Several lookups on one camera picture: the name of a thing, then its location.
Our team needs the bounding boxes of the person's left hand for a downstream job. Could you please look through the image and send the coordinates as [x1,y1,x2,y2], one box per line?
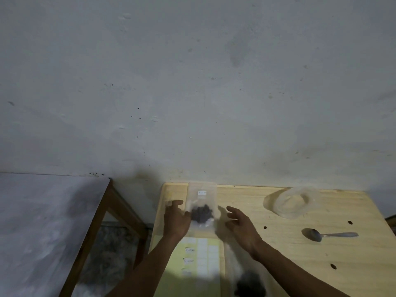
[164,199,192,240]

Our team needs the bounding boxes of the person's right hand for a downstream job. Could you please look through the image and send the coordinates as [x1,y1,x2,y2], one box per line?
[225,206,264,261]

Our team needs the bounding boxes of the clear plastic bag white label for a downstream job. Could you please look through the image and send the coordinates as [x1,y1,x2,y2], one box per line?
[186,182,219,237]

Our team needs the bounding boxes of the person's left forearm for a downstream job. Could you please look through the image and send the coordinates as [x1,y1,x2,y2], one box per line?
[107,235,184,297]

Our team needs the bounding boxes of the person's right forearm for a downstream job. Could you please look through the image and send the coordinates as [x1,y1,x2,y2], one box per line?
[249,239,351,297]

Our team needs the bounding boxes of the dark dried bits in bag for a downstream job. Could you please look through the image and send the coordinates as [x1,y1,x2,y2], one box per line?
[233,270,267,297]
[190,205,215,223]

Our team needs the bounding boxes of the yellow sheet of white labels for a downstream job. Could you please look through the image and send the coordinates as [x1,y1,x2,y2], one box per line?
[159,236,225,297]

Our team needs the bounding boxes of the clear plastic bowl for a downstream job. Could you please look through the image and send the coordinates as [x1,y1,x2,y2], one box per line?
[272,187,321,220]

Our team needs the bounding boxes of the metal spoon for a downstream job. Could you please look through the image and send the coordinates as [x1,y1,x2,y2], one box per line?
[301,228,359,243]

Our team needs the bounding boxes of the wooden side table grey top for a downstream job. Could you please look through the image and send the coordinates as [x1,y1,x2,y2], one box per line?
[0,172,150,297]

